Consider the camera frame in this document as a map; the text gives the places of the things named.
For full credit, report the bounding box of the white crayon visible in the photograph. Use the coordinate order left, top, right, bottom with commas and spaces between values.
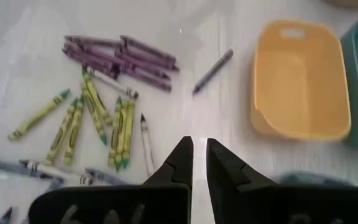
87, 66, 140, 100
19, 159, 95, 185
139, 113, 156, 179

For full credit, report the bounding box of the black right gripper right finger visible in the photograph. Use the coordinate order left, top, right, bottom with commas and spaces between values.
206, 138, 276, 192

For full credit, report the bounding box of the yellow plastic bin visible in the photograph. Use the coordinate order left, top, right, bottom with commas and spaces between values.
249, 19, 352, 142

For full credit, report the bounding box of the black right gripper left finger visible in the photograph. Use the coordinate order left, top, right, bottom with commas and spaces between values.
143, 136, 195, 187

